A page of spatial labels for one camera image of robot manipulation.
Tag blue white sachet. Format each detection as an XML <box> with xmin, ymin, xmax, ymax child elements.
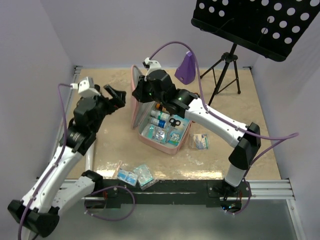
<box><xmin>116</xmin><ymin>168</ymin><xmax>139</xmax><ymax>187</ymax></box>

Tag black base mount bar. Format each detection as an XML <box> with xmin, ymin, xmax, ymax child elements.
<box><xmin>84</xmin><ymin>179</ymin><xmax>252</xmax><ymax>211</ymax></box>

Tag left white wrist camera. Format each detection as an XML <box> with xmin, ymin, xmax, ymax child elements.
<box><xmin>71</xmin><ymin>76</ymin><xmax>101</xmax><ymax>98</ymax></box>

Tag large blue packet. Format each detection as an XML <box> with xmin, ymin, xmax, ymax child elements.
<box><xmin>166</xmin><ymin>115</ymin><xmax>190</xmax><ymax>146</ymax></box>

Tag black handled scissors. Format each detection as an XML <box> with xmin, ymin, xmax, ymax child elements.
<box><xmin>168</xmin><ymin>117</ymin><xmax>181</xmax><ymax>132</ymax></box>

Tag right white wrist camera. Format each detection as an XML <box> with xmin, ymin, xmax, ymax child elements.
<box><xmin>142</xmin><ymin>57</ymin><xmax>162</xmax><ymax>75</ymax></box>

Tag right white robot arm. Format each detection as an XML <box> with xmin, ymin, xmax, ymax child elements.
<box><xmin>131</xmin><ymin>66</ymin><xmax>261</xmax><ymax>197</ymax></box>

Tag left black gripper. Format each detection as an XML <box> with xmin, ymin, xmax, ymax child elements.
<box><xmin>89</xmin><ymin>84</ymin><xmax>127</xmax><ymax>133</ymax></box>

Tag white green bottle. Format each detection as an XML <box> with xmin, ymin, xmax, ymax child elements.
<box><xmin>150</xmin><ymin>110</ymin><xmax>170</xmax><ymax>122</ymax></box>

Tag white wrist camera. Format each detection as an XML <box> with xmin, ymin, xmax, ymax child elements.
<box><xmin>71</xmin><ymin>76</ymin><xmax>101</xmax><ymax>98</ymax></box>
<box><xmin>142</xmin><ymin>57</ymin><xmax>162</xmax><ymax>75</ymax></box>

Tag brown medicine bottle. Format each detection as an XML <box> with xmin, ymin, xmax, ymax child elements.
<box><xmin>155</xmin><ymin>103</ymin><xmax>168</xmax><ymax>113</ymax></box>

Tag teal blister pack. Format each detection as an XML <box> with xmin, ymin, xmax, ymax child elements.
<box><xmin>133</xmin><ymin>164</ymin><xmax>159</xmax><ymax>190</ymax></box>

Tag teal topped zip bag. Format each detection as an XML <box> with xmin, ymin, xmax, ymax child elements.
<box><xmin>146</xmin><ymin>124</ymin><xmax>168</xmax><ymax>144</ymax></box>

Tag black music stand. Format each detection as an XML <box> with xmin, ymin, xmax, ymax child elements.
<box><xmin>191</xmin><ymin>0</ymin><xmax>320</xmax><ymax>99</ymax></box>

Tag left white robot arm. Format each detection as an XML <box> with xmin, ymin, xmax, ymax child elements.
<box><xmin>7</xmin><ymin>84</ymin><xmax>127</xmax><ymax>240</ymax></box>

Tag pink medicine kit case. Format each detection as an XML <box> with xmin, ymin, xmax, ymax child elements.
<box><xmin>131</xmin><ymin>65</ymin><xmax>196</xmax><ymax>155</ymax></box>

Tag white tube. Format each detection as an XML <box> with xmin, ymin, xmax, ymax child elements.
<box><xmin>85</xmin><ymin>142</ymin><xmax>95</xmax><ymax>171</ymax></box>

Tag purple metronome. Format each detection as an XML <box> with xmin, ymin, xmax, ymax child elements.
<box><xmin>174</xmin><ymin>51</ymin><xmax>196</xmax><ymax>85</ymax></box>

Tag bandage packet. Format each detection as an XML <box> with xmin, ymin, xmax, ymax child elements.
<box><xmin>189</xmin><ymin>133</ymin><xmax>209</xmax><ymax>150</ymax></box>

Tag white blue small bottle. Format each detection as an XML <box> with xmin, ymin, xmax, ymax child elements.
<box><xmin>150</xmin><ymin>117</ymin><xmax>167</xmax><ymax>128</ymax></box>

